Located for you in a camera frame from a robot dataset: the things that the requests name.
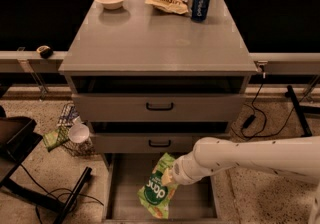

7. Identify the open bottom drawer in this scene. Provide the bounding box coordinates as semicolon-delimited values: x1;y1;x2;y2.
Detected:
104;153;229;224

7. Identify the green bag on floor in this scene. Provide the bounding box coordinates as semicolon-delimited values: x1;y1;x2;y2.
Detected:
43;126;68;152

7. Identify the white cup on floor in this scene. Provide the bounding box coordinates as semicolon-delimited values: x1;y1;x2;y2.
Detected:
68;123;90;143

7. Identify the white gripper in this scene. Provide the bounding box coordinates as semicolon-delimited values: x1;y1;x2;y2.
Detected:
161;153;213;186

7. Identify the black cable on floor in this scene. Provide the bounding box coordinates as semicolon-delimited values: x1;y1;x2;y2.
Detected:
19;163;105;224

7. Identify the middle drawer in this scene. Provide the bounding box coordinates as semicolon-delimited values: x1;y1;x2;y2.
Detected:
91;121;229;153

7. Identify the top drawer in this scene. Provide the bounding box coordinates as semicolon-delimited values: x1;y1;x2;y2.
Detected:
71;76;250;123

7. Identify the wire basket on floor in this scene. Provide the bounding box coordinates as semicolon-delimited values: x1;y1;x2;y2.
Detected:
57;103;96;157

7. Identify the small round black device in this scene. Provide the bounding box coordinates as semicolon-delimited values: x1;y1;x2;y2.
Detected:
36;45;53;59

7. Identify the black power adapter cable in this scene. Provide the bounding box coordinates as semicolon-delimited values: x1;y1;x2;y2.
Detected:
230;61;311;142

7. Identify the grey drawer cabinet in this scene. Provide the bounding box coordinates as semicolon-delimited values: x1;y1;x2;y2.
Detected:
58;0;258;224

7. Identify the blue pepsi can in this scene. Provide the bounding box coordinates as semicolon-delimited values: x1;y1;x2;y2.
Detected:
191;0;210;22

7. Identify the green rice chip bag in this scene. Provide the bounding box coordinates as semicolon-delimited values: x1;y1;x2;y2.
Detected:
137;153;178;219

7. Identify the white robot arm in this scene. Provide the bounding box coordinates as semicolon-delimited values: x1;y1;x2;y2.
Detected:
161;136;320;186

